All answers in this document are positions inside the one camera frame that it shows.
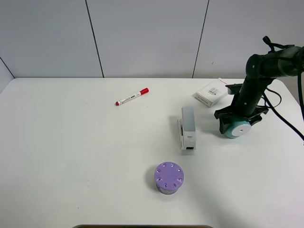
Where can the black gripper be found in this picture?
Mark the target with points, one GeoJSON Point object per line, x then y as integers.
{"type": "Point", "coordinates": [239, 108]}

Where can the teal pencil sharpener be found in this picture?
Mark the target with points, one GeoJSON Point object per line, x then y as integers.
{"type": "Point", "coordinates": [237, 128]}

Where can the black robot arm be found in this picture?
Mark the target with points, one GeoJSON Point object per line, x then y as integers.
{"type": "Point", "coordinates": [261, 71]}

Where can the white and grey stapler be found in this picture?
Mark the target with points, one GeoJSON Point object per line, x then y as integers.
{"type": "Point", "coordinates": [187, 130]}

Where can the white cardboard box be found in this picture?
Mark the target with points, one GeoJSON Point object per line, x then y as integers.
{"type": "Point", "coordinates": [213, 92]}

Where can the purple lidded jar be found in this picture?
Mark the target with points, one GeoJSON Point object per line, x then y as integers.
{"type": "Point", "coordinates": [168, 177]}

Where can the red and white marker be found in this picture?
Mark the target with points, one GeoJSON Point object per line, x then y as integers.
{"type": "Point", "coordinates": [140, 93]}

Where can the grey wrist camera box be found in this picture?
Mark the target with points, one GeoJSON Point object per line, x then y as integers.
{"type": "Point", "coordinates": [233, 88]}

